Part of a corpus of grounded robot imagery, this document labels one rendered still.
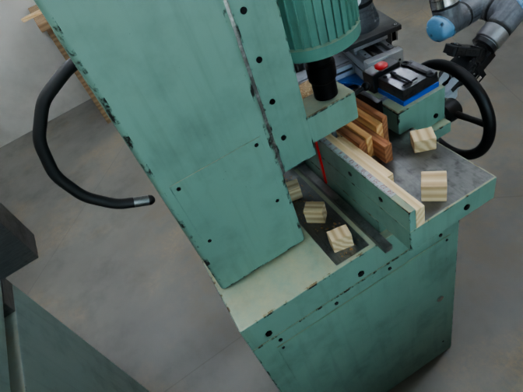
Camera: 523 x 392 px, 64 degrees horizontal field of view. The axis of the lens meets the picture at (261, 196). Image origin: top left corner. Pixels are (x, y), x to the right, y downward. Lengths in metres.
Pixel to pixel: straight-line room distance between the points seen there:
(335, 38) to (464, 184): 0.38
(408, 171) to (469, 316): 0.93
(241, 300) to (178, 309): 1.11
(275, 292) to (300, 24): 0.53
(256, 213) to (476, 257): 1.23
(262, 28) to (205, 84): 0.14
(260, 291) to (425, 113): 0.55
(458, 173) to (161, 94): 0.59
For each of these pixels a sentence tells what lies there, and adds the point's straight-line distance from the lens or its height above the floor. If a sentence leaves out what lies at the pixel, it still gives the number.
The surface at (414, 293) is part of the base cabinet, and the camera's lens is 1.20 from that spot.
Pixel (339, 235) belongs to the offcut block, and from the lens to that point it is 0.90.
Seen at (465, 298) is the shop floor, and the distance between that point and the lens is 1.79.
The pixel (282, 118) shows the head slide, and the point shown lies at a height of 1.10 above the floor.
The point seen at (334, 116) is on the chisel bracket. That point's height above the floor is 1.01.
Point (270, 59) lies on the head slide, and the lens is 0.74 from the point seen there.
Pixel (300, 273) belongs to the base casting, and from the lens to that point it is 0.92.
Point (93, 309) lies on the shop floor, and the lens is 2.28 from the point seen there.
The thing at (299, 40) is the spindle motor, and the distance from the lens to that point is 0.78.
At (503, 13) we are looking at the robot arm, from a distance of 1.42.
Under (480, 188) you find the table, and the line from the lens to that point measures 0.90.
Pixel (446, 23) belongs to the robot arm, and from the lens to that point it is 1.36.
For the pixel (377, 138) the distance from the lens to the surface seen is 0.94.
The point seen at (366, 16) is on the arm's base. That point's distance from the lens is 1.65.
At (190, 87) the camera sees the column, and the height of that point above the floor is 1.26.
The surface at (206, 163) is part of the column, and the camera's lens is 0.72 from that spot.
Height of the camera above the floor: 1.54
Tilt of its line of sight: 43 degrees down
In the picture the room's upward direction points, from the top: 22 degrees counter-clockwise
